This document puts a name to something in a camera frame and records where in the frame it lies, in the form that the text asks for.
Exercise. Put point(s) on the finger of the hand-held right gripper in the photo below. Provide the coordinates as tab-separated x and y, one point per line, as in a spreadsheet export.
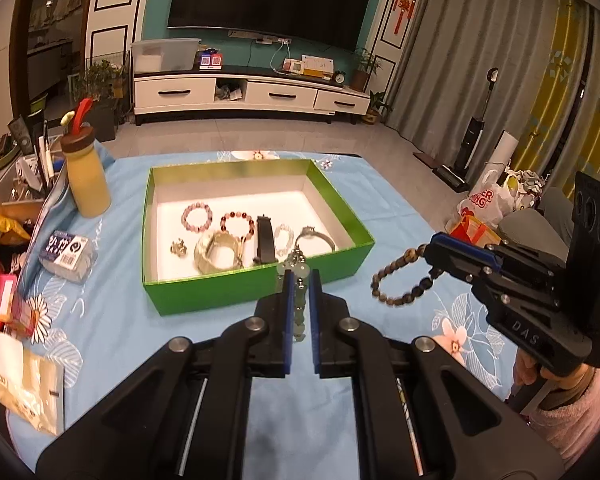
462	245
455	266

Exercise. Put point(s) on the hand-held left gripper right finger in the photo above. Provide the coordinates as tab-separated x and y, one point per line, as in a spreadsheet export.
316	320

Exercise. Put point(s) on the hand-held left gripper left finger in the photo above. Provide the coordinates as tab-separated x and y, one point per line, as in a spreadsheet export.
287	320

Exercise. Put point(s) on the black wrist watch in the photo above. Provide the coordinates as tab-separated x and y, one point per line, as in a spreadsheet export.
265	240

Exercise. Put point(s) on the silver bangle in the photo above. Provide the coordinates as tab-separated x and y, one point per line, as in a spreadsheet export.
322	236

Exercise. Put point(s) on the green cardboard box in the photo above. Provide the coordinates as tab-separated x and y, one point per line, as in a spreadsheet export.
205	295

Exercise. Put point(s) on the small gold ornament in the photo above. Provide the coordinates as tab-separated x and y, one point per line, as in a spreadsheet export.
179	248

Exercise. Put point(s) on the person's right forearm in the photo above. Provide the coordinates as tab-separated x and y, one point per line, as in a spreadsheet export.
580	425

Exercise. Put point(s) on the person's right hand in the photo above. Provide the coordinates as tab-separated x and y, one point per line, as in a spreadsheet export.
527	377

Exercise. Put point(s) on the orange red box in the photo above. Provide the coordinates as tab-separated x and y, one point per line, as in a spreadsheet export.
475	231

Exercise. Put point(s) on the plastic bag with red print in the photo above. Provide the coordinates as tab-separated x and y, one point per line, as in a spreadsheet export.
485	200

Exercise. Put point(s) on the grey cushion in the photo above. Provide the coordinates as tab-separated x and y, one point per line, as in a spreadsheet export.
535	230

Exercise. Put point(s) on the upright floor washer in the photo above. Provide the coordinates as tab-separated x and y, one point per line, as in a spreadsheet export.
472	135

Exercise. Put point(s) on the small potted floor plant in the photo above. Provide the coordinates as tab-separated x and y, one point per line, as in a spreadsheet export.
377	110

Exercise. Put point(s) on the blue floral tablecloth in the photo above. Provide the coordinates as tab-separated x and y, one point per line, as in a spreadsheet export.
130	350

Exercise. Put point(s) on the grey curtain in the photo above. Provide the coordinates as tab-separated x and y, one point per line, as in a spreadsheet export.
455	60

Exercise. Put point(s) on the yellow patterned curtain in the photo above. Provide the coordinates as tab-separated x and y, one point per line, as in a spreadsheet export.
565	85

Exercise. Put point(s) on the potted plant in brown pot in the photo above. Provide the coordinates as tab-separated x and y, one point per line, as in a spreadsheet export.
361	77

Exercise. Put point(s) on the small alarm clock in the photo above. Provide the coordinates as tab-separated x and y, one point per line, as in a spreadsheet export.
339	78

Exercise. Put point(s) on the small blue white pack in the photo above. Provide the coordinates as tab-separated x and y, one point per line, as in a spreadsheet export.
67	255

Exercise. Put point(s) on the yellow flat box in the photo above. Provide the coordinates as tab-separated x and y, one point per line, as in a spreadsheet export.
317	66

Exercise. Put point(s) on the yellow bottle with brown lid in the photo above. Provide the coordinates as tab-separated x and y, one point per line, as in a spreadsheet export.
87	180

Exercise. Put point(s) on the small white device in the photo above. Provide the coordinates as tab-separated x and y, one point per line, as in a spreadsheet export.
293	65

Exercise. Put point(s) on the white tv cabinet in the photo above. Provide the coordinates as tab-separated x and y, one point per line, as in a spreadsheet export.
170	92

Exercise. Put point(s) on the red code stand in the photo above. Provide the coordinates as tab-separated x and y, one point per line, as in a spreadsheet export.
217	60

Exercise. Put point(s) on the white plastic packet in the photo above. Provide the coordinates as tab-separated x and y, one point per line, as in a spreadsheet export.
25	385

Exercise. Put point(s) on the dark plant crate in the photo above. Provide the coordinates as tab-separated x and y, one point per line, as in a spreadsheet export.
100	122

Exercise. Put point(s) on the blue code stand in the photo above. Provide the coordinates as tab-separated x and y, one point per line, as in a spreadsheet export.
206	60

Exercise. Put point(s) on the red snack box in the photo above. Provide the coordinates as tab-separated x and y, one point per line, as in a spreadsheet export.
5	305

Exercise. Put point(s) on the white power strip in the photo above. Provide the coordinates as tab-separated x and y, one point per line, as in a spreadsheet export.
260	37

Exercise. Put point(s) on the translucent plastic storage box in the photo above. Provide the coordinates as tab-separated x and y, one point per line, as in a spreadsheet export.
165	55

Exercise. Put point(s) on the cluttered pen holder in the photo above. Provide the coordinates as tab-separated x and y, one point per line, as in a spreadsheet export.
35	170

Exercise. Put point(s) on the yellow snack bag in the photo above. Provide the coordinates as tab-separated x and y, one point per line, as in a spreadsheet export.
0	225

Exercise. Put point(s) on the cluster of green houseplants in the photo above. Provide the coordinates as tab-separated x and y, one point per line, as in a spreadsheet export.
100	80

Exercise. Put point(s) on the black television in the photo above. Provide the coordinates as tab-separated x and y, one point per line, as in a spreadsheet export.
270	0

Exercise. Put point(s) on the green plastic basin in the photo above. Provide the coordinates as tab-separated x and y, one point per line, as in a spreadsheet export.
39	103

